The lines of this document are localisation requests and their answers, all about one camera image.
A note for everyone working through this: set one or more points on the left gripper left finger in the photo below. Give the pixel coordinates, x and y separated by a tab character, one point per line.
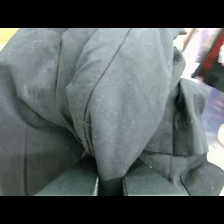
78	181

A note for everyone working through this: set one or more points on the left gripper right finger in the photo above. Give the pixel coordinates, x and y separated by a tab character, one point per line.
146	183

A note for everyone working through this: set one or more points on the black garment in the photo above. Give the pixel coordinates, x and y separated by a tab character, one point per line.
116	100

